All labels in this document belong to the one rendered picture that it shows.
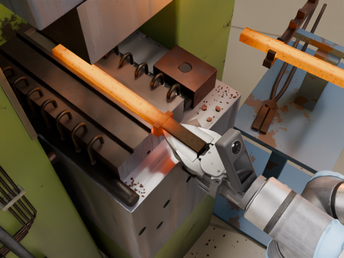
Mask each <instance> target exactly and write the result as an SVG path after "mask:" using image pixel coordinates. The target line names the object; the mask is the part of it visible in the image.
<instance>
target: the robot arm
mask: <svg viewBox="0 0 344 258"><path fill-rule="evenodd" d="M181 125H183V126H184V127H185V128H187V129H188V130H190V131H191V132H193V133H194V134H196V135H197V136H198V137H200V138H201V139H203V140H204V141H206V142H207V144H206V145H205V147H204V148H206V151H208V152H207V153H206V154H205V155H204V156H199V159H198V158H197V153H196V152H194V151H193V150H192V149H190V148H189V147H187V146H186V145H185V144H183V143H182V142H180V141H179V140H178V139H176V138H175V137H173V136H172V135H171V134H169V133H168V132H166V131H165V130H164V131H163V132H164V136H165V139H166V141H167V143H168V144H169V146H170V148H171V149H172V150H173V154H174V157H175V158H176V159H177V160H178V161H180V162H182V164H183V165H184V167H185V168H186V169H187V170H188V171H189V172H190V173H192V174H195V175H197V177H195V178H194V184H196V185H197V186H199V187H200V188H201V189H203V190H204V191H205V192H207V193H208V194H209V195H211V196H212V197H213V198H215V197H216V196H217V195H218V194H219V193H221V194H223V195H224V196H225V197H227V198H228V199H229V200H231V201H232V202H233V203H235V204H236V205H237V206H239V207H240V208H241V209H243V210H244V211H245V210H246V211H245V213H244V217H245V218H246V219H247V220H249V221H250V222H251V223H252V224H254V225H255V226H256V227H258V228H259V229H261V230H262V231H264V232H265V233H267V234H268V235H269V236H271V237H272V238H273V239H272V240H271V241H270V242H269V244H268V246H267V251H266V258H338V257H339V256H340V254H341V253H342V251H343V250H344V176H343V175H342V174H339V173H337V172H333V171H329V170H323V171H319V172H317V173H315V174H314V175H313V176H312V178H311V179H310V180H309V181H308V182H307V183H306V186H305V189H304V190H303V192H302V193H301V195H299V194H297V193H296V192H294V191H293V190H291V189H290V188H289V187H288V186H287V185H285V184H283V183H281V182H280V181H279V180H277V179H276V178H274V177H271V178H269V179H268V180H267V178H265V177H264V176H262V175H260V176H259V177H258V178H257V175H256V172H255V169H254V167H253V164H252V162H251V159H250V156H249V154H248V150H247V148H246V145H245V142H244V140H243V137H242V135H241V132H240V131H238V130H234V129H232V128H230V129H229V130H228V131H227V132H226V133H225V134H224V135H223V136H221V135H219V134H218V133H216V132H214V131H211V130H208V129H205V128H202V127H196V126H192V125H188V124H181ZM199 183H201V184H202V185H203V186H205V187H206V188H207V189H209V191H207V190H206V189H205V188H203V187H202V186H201V185H199Z"/></svg>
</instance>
